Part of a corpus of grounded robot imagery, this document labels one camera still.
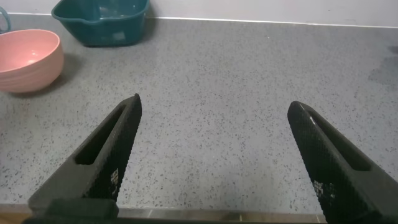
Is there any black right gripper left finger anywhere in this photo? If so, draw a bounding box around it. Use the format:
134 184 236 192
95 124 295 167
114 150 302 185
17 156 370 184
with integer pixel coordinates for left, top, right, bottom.
27 93 143 215

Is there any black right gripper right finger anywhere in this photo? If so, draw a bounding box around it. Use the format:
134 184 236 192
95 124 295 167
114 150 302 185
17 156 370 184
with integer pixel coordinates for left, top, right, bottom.
287 100 398 223

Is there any translucent blue ribbed plastic cup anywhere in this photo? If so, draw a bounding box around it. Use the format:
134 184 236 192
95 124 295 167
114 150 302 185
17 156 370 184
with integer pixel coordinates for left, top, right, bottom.
0 6 12 34

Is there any pink ribbed bowl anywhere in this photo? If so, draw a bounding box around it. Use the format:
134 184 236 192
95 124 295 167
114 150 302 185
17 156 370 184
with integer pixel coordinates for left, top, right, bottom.
0 29 65 94

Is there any teal plastic basin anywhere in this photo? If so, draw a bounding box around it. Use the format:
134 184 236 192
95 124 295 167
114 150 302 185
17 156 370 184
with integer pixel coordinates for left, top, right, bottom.
50 0 150 48

